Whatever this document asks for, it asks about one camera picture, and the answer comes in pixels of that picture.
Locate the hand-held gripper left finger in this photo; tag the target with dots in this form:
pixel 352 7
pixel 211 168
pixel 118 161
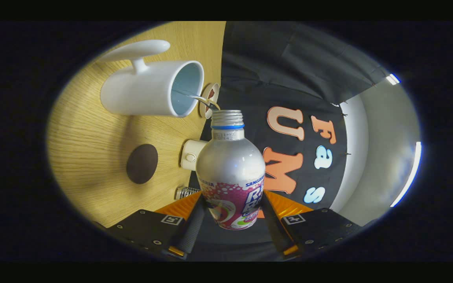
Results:
pixel 191 232

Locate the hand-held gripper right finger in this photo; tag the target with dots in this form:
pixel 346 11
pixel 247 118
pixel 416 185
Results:
pixel 277 232

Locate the silver juice bottle red label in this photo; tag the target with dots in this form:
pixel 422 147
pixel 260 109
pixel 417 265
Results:
pixel 230 165

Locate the dark round coaster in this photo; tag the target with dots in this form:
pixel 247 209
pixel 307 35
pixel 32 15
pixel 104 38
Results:
pixel 142 164

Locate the clear juice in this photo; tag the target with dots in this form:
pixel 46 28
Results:
pixel 190 94

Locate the white toaster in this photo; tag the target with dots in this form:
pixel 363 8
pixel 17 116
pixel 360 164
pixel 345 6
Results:
pixel 191 155

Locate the wooden table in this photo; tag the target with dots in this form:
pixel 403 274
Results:
pixel 89 149

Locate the red-brown food piece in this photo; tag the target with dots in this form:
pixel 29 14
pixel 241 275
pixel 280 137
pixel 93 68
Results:
pixel 210 93

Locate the ceiling light strip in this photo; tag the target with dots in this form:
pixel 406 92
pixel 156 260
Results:
pixel 392 79
pixel 409 177

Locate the white oval plate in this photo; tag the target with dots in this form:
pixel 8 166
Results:
pixel 214 88

